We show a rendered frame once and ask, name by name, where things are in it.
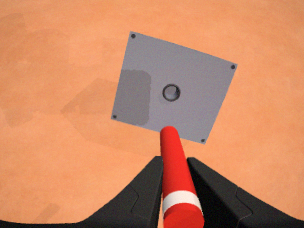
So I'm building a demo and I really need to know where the grey sloped panel with hole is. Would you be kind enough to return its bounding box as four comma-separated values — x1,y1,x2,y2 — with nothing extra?
109,30,237,145

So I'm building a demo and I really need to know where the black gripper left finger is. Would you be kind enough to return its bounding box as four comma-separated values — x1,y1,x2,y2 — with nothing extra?
0,157,164,228

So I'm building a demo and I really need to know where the red peg with white band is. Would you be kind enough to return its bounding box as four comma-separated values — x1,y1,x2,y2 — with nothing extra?
160,126,204,228

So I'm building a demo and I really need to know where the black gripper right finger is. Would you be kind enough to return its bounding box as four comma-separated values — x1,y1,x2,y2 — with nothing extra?
185,157,304,228

